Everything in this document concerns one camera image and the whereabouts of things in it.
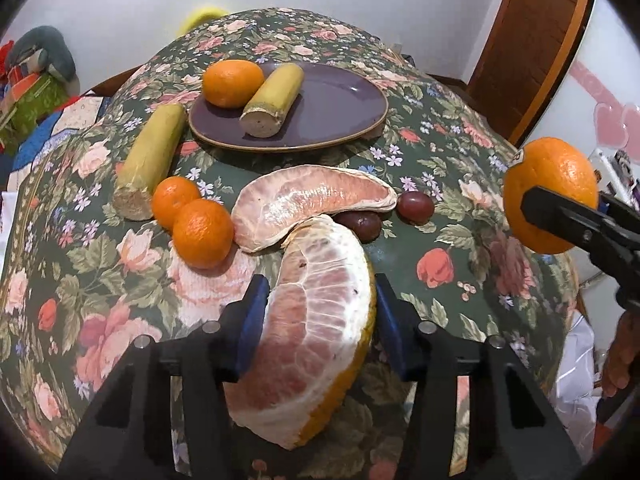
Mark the sugarcane piece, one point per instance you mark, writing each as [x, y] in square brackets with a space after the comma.
[147, 160]
[272, 102]

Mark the purple plate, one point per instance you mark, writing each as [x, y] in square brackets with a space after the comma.
[330, 110]

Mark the dark red grape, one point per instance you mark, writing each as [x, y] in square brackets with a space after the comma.
[416, 206]
[364, 226]

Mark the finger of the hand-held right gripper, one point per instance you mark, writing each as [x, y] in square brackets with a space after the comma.
[555, 212]
[516, 158]

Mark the person's right hand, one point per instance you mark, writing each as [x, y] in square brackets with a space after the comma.
[620, 355]

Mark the grey plush toy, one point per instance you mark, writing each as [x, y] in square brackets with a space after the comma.
[47, 47]

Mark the large orange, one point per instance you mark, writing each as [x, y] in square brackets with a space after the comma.
[232, 82]
[555, 170]

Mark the large peeled pomelo segment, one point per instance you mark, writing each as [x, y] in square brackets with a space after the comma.
[310, 335]

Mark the green fabric bag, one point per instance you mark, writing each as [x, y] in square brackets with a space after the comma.
[35, 105]

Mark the brown wooden door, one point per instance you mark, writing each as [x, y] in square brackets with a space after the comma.
[535, 45]

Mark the patchwork quilt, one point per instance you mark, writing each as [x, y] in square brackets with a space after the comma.
[65, 115]

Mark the white plastic bag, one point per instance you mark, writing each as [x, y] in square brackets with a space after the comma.
[577, 385]

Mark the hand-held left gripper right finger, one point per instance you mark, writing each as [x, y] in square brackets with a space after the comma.
[389, 320]

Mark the yellow foam tube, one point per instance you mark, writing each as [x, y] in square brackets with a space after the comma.
[197, 17]

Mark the floral tablecloth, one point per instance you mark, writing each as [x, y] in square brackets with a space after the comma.
[440, 240]

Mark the slim peeled pomelo segment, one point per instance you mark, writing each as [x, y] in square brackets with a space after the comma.
[310, 195]

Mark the wooden bed frame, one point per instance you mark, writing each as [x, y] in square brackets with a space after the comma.
[107, 87]

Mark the white wardrobe sliding door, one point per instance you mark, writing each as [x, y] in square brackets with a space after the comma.
[600, 60]

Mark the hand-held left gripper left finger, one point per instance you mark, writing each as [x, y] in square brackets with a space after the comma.
[252, 320]

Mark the small mandarin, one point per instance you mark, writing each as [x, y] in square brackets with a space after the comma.
[172, 200]
[202, 235]

